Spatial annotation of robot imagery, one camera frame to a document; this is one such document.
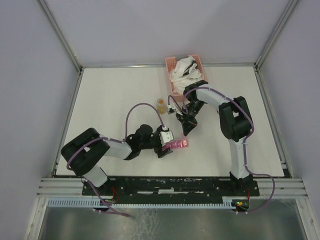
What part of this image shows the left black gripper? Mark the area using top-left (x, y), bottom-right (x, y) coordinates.
top-left (139, 126), bottom-right (173, 158)

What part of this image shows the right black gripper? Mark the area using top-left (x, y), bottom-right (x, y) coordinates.
top-left (175, 99), bottom-right (205, 136)

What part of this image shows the pink pill organizer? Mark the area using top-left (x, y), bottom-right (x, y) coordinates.
top-left (162, 137), bottom-right (189, 150)

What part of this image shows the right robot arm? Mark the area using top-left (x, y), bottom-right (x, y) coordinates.
top-left (176, 80), bottom-right (255, 196)

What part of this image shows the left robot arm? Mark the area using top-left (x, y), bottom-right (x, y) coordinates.
top-left (60, 124), bottom-right (174, 195)

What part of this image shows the amber pill bottle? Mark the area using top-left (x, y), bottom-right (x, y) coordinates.
top-left (156, 98), bottom-right (167, 115)

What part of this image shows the white cloth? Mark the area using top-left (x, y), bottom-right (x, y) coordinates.
top-left (169, 56), bottom-right (205, 95)

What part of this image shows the pink plastic basket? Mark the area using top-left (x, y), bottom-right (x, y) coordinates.
top-left (165, 54), bottom-right (207, 102)

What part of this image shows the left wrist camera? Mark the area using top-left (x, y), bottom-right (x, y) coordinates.
top-left (159, 126), bottom-right (174, 147)

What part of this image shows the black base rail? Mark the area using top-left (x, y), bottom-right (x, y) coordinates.
top-left (95, 176), bottom-right (260, 205)

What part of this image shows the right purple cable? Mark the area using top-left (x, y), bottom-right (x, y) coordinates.
top-left (167, 86), bottom-right (277, 215)

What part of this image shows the white cable duct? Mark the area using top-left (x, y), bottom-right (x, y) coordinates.
top-left (47, 197), bottom-right (238, 208)

